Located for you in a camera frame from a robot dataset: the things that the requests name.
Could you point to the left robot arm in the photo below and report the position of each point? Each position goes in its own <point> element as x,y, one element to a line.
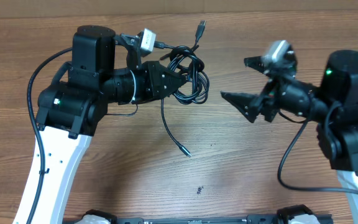
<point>105,68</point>

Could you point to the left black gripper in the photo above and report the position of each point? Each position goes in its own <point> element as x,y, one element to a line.
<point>148,73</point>

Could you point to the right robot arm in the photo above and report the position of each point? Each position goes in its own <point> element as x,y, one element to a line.
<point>333,106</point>

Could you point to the small black debris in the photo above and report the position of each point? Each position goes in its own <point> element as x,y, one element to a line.
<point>199,190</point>

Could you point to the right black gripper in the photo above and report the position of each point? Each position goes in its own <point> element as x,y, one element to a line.
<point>268,97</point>

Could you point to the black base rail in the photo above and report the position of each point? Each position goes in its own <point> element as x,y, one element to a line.
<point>293,214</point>

